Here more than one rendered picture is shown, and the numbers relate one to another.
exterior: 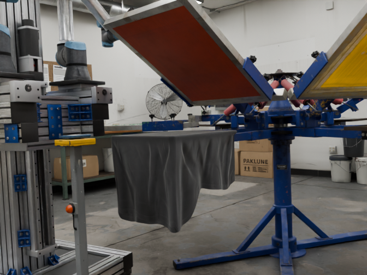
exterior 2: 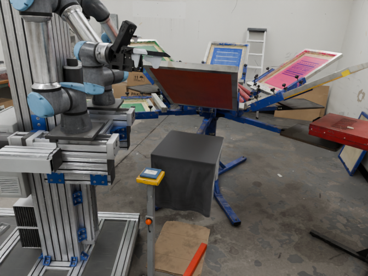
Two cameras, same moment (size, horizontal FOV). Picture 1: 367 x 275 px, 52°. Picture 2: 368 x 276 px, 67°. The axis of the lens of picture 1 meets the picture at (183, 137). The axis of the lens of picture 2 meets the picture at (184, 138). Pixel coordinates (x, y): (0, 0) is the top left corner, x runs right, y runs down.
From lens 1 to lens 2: 131 cm
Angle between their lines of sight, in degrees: 35
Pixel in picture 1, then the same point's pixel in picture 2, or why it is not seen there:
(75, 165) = (153, 193)
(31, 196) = (87, 206)
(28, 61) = not seen: hidden behind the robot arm
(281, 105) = not seen: hidden behind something
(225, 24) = not seen: outside the picture
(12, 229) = (72, 231)
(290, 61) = (166, 18)
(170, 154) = (212, 174)
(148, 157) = (189, 173)
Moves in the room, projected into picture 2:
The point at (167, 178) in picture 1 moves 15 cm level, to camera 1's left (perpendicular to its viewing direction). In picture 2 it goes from (206, 187) to (187, 192)
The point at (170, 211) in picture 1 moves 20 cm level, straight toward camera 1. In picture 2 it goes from (206, 206) to (224, 223)
